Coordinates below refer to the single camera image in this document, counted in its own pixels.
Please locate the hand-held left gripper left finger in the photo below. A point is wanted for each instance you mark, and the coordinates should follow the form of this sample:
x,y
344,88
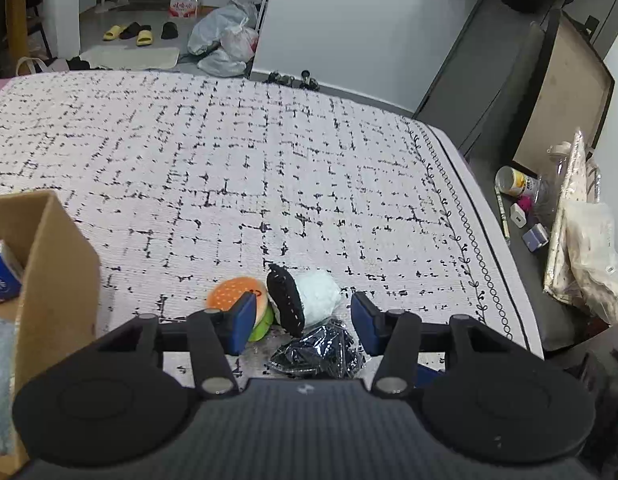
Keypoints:
x,y
242,324

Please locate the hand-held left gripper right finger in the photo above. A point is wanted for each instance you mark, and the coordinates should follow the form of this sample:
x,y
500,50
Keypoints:
x,y
365,325

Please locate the burger plush toy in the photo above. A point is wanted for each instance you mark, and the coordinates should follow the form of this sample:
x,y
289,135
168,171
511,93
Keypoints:
x,y
229,295

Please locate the black item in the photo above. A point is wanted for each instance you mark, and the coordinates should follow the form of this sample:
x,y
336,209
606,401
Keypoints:
x,y
319,355

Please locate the black and white plush toy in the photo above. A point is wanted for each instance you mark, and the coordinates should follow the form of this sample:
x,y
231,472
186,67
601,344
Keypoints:
x,y
316,297

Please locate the brown cardboard box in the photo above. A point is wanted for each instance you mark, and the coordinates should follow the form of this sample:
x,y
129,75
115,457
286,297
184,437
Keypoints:
x,y
59,280

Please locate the blue tissue packet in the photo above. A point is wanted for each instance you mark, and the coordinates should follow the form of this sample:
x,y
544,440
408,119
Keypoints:
x,y
1,272

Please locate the white black patterned blanket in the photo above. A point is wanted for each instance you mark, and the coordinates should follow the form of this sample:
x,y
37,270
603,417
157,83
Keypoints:
x,y
264,160

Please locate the long thin stick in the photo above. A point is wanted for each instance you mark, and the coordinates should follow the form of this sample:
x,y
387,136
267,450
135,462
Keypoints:
x,y
504,215

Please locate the white charger plug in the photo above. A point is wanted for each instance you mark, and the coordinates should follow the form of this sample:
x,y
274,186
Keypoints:
x,y
518,215

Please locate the small purple box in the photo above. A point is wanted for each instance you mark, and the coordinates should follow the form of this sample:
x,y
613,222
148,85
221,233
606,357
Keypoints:
x,y
535,236

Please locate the white and yellow cup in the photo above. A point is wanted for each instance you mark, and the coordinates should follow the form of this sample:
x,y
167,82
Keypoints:
x,y
514,181

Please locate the clear plastic bottle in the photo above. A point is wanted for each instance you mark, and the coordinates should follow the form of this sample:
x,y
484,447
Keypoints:
x,y
551,187

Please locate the clear bag with white pillow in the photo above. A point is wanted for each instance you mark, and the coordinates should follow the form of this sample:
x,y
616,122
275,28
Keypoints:
x,y
594,260

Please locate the small dumbbells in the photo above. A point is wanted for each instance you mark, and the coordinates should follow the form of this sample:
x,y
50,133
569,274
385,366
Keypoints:
x,y
291,80

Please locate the small white plastic bag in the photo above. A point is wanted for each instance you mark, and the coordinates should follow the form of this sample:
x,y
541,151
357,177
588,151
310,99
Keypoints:
x,y
221,64

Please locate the dark leaning panel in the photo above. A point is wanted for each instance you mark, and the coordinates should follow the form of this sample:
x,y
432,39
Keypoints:
x,y
489,85

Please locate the white plastic bag red contents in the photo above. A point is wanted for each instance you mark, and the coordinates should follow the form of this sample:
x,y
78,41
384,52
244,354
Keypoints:
x,y
241,42

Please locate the grey floor mat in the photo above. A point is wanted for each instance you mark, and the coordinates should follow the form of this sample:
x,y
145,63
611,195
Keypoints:
x,y
129,56

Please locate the large white plastic bag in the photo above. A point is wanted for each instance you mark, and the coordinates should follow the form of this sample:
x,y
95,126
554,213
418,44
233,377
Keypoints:
x,y
214,25

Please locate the brown wooden board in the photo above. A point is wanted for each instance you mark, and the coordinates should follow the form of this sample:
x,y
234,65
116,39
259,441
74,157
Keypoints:
x,y
564,100

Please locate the yellow slipper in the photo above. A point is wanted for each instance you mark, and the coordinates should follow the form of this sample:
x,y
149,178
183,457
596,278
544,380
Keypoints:
x,y
145,38
114,33

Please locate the black slipper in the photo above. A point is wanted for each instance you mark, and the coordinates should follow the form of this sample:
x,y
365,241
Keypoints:
x,y
134,30
169,30

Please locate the pack of water bottles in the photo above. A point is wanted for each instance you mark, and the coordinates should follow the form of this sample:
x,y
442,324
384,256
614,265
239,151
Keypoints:
x,y
184,6

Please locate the beige tote bag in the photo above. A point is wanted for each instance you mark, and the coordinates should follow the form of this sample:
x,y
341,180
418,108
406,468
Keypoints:
x,y
39,66

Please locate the oval table with yellow edge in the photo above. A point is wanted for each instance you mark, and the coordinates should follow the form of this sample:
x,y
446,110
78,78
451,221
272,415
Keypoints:
x,y
16,25

